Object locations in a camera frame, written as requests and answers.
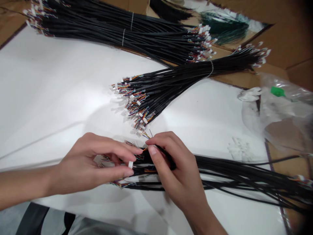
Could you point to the brown cardboard sheet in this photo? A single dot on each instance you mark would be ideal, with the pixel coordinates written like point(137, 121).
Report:
point(283, 56)

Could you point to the white sheet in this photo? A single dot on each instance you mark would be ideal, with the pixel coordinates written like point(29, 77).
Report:
point(61, 98)

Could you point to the person's body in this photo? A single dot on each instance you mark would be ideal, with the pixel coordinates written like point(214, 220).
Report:
point(39, 220)

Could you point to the pile of white connector housings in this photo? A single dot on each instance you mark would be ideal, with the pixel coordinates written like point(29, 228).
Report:
point(240, 149)

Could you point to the person's left hand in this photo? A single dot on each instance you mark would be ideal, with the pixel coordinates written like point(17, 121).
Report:
point(78, 169)

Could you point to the person's right hand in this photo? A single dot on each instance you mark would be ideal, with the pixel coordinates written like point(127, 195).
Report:
point(181, 171)

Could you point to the clear plastic bag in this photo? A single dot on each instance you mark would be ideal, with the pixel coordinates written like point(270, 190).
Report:
point(281, 117)

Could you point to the small white connector housing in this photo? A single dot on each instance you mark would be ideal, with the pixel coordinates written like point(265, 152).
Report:
point(131, 164)

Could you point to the green tag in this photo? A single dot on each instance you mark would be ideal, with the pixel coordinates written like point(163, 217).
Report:
point(277, 91)

